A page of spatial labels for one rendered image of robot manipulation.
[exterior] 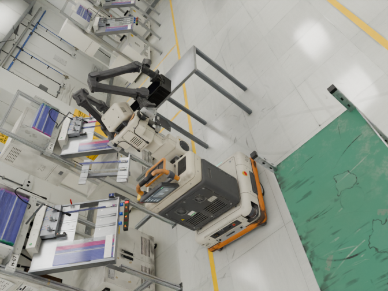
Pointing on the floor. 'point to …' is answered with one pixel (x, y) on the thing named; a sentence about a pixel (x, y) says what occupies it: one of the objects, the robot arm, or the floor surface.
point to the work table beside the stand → (186, 70)
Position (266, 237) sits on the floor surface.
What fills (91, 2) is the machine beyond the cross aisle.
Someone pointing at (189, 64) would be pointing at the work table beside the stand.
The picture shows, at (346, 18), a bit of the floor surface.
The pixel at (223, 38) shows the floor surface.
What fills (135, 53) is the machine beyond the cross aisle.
